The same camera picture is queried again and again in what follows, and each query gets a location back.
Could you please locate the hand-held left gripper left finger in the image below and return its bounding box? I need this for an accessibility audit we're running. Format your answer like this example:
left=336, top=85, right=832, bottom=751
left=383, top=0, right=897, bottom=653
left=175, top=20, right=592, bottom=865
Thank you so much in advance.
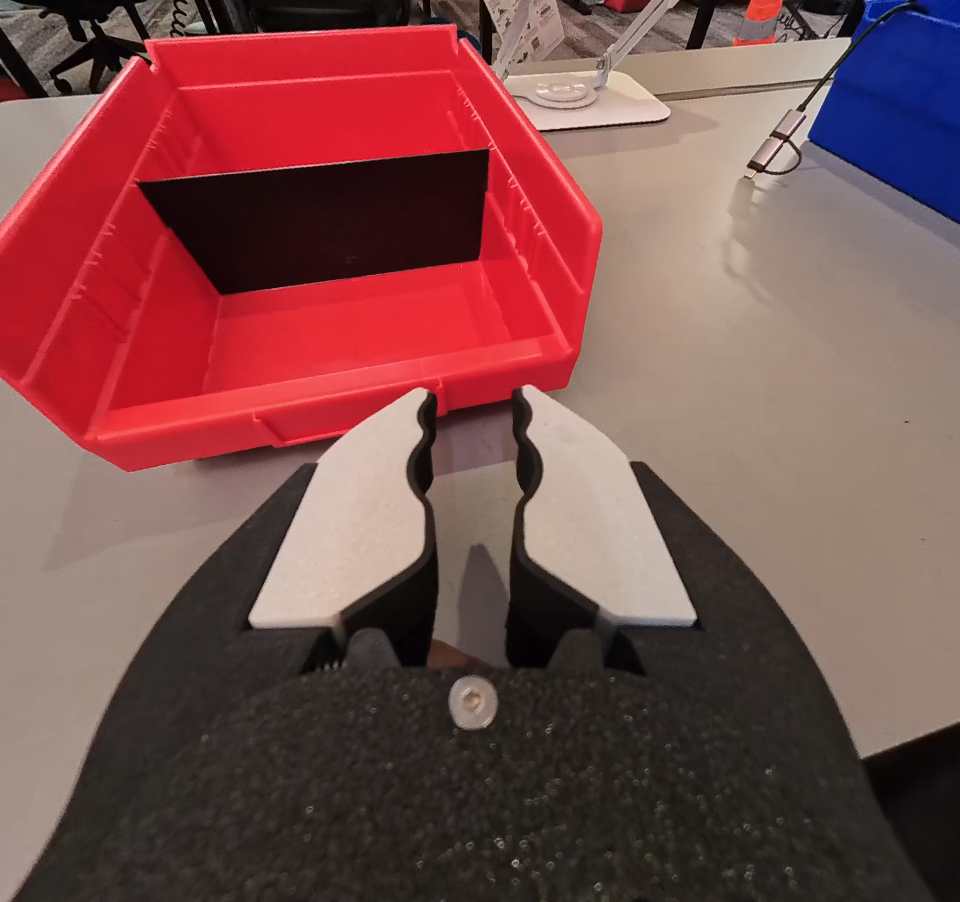
left=247, top=387, right=440, bottom=668

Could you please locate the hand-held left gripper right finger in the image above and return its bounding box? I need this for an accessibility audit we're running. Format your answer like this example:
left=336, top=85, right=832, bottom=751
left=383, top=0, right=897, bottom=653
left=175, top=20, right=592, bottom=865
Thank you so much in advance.
left=504, top=383, right=699, bottom=668

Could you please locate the red storage bin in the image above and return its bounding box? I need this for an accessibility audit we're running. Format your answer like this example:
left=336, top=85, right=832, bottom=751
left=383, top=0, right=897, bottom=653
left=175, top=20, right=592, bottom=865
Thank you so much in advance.
left=0, top=21, right=605, bottom=472

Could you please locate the grey USB hub double plug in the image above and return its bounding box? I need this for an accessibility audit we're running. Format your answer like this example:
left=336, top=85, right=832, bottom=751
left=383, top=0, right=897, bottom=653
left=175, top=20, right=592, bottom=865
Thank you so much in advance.
left=746, top=0, right=960, bottom=183

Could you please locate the blue storage bin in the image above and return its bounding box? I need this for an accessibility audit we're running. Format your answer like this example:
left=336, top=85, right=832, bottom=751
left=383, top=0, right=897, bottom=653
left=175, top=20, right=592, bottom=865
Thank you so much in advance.
left=806, top=0, right=960, bottom=224

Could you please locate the grey desk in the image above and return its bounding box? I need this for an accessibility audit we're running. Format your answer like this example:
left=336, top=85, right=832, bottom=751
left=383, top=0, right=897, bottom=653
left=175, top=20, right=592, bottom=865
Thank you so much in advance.
left=0, top=36, right=960, bottom=896

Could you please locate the black bin divider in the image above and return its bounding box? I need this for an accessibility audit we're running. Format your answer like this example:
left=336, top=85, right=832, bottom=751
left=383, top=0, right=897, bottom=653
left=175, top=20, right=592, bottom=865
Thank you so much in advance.
left=137, top=148, right=491, bottom=296

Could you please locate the white tablet stand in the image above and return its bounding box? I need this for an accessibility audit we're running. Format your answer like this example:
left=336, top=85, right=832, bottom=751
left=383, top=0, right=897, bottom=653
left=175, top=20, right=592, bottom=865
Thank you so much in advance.
left=491, top=0, right=760, bottom=132

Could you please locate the printed paper sheet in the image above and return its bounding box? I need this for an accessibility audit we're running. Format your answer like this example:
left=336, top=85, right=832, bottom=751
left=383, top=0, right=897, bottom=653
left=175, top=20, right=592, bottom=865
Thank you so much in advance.
left=483, top=0, right=567, bottom=63

